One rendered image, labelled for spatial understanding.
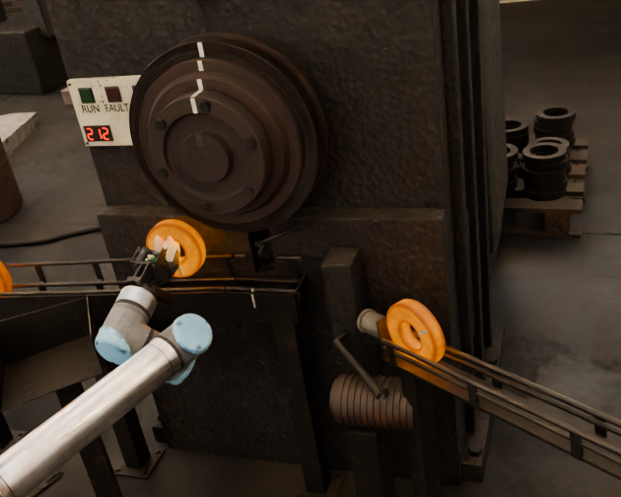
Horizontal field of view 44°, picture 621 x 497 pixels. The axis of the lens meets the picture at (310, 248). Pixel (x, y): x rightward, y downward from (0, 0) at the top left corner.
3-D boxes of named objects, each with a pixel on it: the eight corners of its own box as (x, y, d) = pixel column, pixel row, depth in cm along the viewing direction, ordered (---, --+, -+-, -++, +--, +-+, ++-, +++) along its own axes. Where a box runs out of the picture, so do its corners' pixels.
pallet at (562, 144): (319, 229, 376) (307, 145, 355) (366, 161, 441) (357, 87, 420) (581, 239, 332) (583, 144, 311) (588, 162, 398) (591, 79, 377)
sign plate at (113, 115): (90, 143, 208) (70, 78, 200) (174, 141, 199) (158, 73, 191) (85, 146, 206) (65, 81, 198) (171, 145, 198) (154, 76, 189)
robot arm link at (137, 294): (156, 323, 182) (120, 321, 185) (164, 308, 185) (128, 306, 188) (142, 299, 176) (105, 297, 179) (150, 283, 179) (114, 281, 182)
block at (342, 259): (343, 320, 206) (331, 243, 194) (372, 322, 203) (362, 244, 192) (331, 345, 197) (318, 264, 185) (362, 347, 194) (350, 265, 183)
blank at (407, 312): (418, 365, 179) (408, 372, 177) (386, 306, 180) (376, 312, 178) (456, 356, 165) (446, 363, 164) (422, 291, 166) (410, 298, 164)
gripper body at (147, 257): (166, 245, 186) (146, 282, 178) (177, 269, 192) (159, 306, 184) (138, 244, 189) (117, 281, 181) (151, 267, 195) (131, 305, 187)
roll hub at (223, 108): (173, 204, 186) (145, 92, 172) (281, 205, 177) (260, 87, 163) (163, 215, 181) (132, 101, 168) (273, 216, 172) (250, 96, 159)
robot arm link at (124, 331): (124, 373, 177) (85, 352, 174) (145, 329, 185) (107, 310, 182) (137, 357, 170) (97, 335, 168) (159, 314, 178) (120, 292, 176)
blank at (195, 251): (144, 220, 200) (137, 227, 197) (195, 216, 194) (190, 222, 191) (163, 272, 206) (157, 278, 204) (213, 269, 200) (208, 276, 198)
